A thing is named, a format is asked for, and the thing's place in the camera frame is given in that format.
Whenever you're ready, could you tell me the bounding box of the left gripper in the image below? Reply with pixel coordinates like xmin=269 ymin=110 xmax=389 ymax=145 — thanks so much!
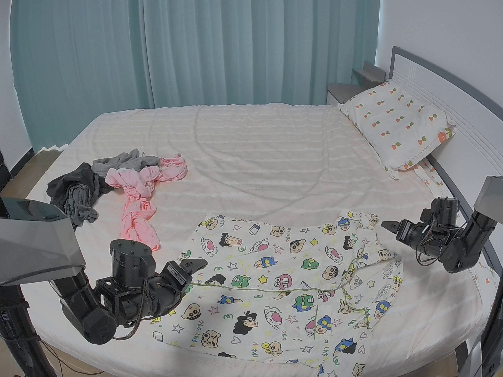
xmin=147 ymin=258 xmax=208 ymax=315

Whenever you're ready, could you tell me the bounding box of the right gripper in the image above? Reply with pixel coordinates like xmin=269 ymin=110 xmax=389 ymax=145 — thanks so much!
xmin=397 ymin=218 xmax=431 ymax=253

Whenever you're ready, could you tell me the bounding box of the white printed pyjama top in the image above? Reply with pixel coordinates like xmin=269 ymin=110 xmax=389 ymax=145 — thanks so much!
xmin=152 ymin=209 xmax=405 ymax=377

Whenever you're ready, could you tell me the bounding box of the bed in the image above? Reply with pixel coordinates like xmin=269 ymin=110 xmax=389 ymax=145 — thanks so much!
xmin=18 ymin=46 xmax=503 ymax=377

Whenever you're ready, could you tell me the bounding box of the pink garment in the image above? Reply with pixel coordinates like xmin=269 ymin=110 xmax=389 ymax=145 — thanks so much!
xmin=105 ymin=153 xmax=188 ymax=253

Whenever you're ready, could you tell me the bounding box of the white printed pillow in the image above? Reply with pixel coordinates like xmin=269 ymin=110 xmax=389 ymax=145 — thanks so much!
xmin=338 ymin=80 xmax=457 ymax=180

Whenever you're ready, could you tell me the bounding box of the dark grey garment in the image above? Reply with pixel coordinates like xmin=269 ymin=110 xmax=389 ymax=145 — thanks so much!
xmin=46 ymin=162 xmax=115 ymax=228

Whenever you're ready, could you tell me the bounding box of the grey bedside table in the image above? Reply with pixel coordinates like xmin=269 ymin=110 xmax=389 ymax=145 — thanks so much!
xmin=327 ymin=61 xmax=385 ymax=106

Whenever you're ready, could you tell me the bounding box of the blue-green curtain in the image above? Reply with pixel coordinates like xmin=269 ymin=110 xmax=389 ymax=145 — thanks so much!
xmin=11 ymin=0 xmax=382 ymax=153

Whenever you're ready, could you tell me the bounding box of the black cable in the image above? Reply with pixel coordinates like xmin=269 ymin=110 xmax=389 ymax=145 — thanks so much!
xmin=414 ymin=246 xmax=439 ymax=267
xmin=114 ymin=275 xmax=160 ymax=339

